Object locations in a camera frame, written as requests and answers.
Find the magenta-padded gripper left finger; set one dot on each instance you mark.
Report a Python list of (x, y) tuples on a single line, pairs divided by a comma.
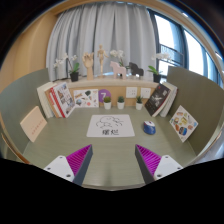
[(63, 166)]

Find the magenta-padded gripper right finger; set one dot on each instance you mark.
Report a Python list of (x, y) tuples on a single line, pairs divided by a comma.
[(163, 165)]

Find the blue and white computer mouse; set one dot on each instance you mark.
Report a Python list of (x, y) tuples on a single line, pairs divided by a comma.
[(149, 128)]

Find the white doodle-print mouse pad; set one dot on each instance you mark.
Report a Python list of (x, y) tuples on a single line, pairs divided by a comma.
[(111, 128)]

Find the colourful food sticker card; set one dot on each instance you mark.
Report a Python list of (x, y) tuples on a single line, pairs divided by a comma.
[(183, 123)]

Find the small succulent in white pot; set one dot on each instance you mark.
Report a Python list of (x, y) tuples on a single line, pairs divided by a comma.
[(120, 104), (139, 105), (107, 105)]

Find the stack of white books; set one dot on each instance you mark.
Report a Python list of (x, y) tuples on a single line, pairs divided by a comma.
[(170, 100)]

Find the black book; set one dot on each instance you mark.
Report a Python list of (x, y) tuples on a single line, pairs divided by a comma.
[(158, 99)]

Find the orange book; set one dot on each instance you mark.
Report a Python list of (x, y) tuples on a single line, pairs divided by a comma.
[(50, 100)]

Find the red-edged picture magazine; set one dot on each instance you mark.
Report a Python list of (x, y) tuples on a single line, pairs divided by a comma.
[(65, 98)]

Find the white sticker sheet card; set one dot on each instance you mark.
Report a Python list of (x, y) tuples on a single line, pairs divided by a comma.
[(86, 98)]

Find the white book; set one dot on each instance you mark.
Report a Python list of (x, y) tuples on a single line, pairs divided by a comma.
[(42, 96)]

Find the green divider panel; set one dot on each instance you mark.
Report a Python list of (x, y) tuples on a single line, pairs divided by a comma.
[(200, 100), (20, 100)]

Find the round purple number sign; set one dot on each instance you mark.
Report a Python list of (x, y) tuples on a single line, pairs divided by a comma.
[(104, 93)]

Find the white orchid in black pot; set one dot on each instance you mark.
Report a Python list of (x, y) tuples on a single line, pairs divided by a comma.
[(156, 77), (119, 55), (74, 76)]

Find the light wooden shelf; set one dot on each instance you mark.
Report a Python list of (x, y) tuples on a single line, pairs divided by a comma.
[(113, 82)]

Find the dark wooden horse figure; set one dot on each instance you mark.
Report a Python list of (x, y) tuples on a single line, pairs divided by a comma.
[(136, 70)]

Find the wooden hand model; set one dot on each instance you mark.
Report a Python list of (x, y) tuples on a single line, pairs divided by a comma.
[(88, 65)]

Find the pink wooden horse figure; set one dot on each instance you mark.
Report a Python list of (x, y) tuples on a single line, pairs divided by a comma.
[(117, 69)]

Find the wooden mannequin figure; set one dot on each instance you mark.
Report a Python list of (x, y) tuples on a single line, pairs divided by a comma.
[(101, 58)]

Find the dark-framed window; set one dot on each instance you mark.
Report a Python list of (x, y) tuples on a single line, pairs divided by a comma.
[(193, 50)]

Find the grey curtain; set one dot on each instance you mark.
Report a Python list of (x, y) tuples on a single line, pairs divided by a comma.
[(100, 30)]

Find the white wall outlet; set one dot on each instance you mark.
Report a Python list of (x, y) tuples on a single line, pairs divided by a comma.
[(131, 92), (145, 93)]

